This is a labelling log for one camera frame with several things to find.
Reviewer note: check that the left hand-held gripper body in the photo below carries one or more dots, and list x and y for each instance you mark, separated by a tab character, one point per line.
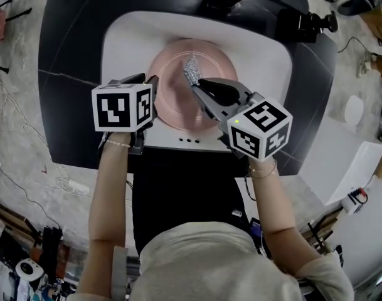
113	108

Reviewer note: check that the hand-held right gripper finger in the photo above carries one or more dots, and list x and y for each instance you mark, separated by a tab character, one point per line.
206	103
228	81

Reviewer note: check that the white round device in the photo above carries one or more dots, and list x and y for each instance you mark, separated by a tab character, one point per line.
29	269

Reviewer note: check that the white ceramic sink basin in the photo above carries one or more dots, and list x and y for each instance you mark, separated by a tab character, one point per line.
256	61

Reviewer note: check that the person's beige shirt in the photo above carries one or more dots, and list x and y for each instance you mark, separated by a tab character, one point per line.
209	262

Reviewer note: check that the brown cardboard box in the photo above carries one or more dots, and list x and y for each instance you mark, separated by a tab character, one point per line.
379	24

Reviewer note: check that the pink round plate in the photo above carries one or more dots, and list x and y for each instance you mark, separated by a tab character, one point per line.
175	105

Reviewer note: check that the person's left forearm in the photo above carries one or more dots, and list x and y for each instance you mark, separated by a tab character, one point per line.
109	199

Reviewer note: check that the white oval bottle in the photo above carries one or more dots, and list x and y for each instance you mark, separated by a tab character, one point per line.
354	113

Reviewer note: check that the white black headphones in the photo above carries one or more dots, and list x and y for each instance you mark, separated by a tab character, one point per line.
353	3

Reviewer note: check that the black clamp device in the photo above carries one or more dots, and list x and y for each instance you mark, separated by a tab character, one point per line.
300	25

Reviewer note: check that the plain white power strip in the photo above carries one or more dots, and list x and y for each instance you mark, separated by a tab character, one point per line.
78	187

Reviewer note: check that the person's right forearm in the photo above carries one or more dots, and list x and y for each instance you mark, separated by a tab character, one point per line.
275	212

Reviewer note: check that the silver steel wool scrubber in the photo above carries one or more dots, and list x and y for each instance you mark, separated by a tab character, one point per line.
193	69

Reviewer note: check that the white flat box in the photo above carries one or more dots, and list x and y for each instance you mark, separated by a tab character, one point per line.
338	161

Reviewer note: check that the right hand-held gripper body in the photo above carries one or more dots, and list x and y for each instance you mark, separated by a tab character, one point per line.
259	127

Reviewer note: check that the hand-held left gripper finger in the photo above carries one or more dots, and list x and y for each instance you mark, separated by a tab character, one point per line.
155	99

